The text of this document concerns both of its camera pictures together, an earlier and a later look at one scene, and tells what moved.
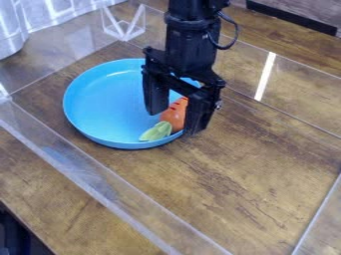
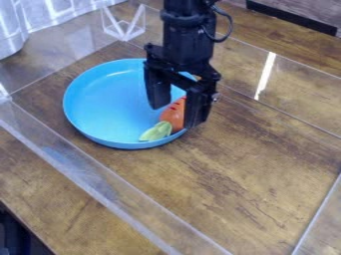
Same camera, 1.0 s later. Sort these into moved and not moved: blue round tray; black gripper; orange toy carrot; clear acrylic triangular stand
Moved: blue round tray
Not moved: orange toy carrot; clear acrylic triangular stand; black gripper
